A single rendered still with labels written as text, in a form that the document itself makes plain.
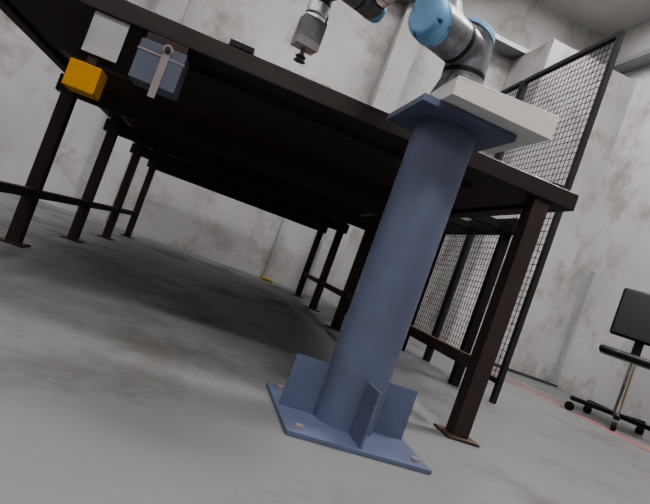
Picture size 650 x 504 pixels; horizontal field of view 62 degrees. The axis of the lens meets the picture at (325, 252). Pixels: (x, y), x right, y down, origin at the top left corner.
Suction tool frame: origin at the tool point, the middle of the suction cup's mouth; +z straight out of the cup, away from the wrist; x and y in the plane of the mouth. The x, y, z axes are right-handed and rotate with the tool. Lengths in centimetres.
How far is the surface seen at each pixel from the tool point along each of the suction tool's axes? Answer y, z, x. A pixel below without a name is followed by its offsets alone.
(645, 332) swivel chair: -367, 26, -86
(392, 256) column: -22, 55, 63
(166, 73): 40, 27, 14
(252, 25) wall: -76, -185, -486
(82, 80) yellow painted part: 59, 38, 8
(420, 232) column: -26, 47, 66
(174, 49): 40.0, 19.2, 12.1
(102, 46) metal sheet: 58, 26, 6
